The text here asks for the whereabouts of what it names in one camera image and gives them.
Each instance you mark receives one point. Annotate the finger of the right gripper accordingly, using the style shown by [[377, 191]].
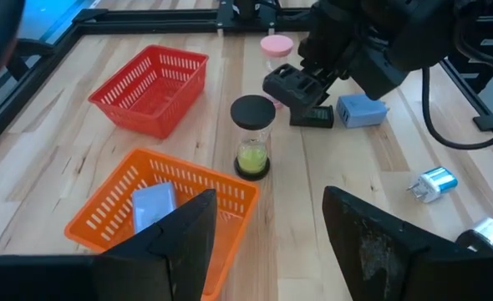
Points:
[[292, 88]]

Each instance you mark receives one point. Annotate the red plastic basket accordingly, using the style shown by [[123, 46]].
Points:
[[146, 96]]

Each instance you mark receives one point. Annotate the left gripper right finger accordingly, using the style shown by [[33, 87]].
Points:
[[367, 259]]

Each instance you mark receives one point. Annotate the sand timer yellow-green sand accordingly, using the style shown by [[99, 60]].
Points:
[[252, 112]]

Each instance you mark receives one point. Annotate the silver wall charger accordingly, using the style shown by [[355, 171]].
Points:
[[491, 232]]

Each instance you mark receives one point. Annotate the pink-capped sand timer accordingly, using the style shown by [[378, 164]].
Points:
[[276, 45]]

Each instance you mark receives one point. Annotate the black device with display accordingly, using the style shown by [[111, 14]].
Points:
[[322, 115]]

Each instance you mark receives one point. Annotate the metallic blue white charger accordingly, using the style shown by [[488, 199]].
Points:
[[438, 182]]

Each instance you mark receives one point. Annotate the orange plastic basket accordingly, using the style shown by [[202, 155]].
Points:
[[234, 226]]

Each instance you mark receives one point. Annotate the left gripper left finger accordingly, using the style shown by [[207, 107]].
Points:
[[179, 259]]

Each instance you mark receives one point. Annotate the light blue wall charger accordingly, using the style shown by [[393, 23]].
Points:
[[361, 110], [152, 205]]

